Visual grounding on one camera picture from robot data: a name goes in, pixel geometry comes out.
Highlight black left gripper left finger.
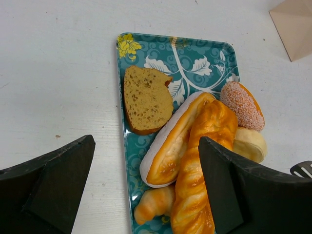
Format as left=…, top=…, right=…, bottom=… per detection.
left=0, top=135, right=96, bottom=234

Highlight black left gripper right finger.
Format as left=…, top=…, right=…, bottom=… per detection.
left=198, top=136, right=312, bottom=234

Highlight small round pale bun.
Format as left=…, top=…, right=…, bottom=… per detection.
left=233, top=127, right=268, bottom=163

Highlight metal tongs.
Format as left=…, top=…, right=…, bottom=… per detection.
left=290, top=161, right=312, bottom=178

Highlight pink sugared doughnut bread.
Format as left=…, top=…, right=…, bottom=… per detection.
left=220, top=81, right=265, bottom=132

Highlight large braided orange bread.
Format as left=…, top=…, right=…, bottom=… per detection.
left=170, top=100, right=238, bottom=234

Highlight brown bread slice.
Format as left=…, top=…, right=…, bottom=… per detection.
left=123, top=65, right=174, bottom=135

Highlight checkered paper bag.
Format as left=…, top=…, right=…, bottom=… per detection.
left=269, top=0, right=312, bottom=61

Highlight white-edged hot dog bun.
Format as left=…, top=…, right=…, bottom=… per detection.
left=139, top=91, right=215, bottom=188

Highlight small orange croissant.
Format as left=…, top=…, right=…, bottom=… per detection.
left=134, top=184, right=176, bottom=225

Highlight teal floral tray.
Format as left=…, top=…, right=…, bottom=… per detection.
left=116, top=32, right=239, bottom=234

